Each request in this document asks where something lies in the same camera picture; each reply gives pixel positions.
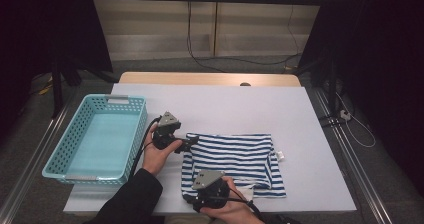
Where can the yellow floor item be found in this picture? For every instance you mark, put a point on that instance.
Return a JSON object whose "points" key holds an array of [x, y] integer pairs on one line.
{"points": [[45, 90]]}

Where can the person's left hand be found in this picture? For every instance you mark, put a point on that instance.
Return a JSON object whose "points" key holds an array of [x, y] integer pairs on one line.
{"points": [[155, 157]]}

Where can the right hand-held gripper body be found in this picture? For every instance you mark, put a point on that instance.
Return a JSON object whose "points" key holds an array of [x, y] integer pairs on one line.
{"points": [[211, 190]]}

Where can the dark round table grommet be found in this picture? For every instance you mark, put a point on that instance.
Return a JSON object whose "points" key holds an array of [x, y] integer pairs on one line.
{"points": [[245, 84]]}

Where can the black curtain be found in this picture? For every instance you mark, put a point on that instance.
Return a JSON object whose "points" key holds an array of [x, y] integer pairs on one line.
{"points": [[383, 50], [40, 34]]}

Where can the white power plug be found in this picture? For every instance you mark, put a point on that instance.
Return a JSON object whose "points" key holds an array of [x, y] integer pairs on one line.
{"points": [[345, 114]]}

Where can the light blue plastic basket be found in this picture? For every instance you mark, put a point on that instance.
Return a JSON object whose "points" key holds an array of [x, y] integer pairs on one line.
{"points": [[103, 140]]}

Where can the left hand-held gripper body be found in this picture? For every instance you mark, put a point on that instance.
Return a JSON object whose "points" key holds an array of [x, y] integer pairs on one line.
{"points": [[166, 132]]}

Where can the blue white striped shirt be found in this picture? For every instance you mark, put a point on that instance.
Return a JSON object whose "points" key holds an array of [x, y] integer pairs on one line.
{"points": [[233, 154]]}

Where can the aluminium floor rail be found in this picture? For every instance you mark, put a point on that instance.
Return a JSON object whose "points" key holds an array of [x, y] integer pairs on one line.
{"points": [[353, 164], [30, 170]]}

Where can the person's right hand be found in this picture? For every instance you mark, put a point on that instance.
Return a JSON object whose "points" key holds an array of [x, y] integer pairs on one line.
{"points": [[233, 214]]}

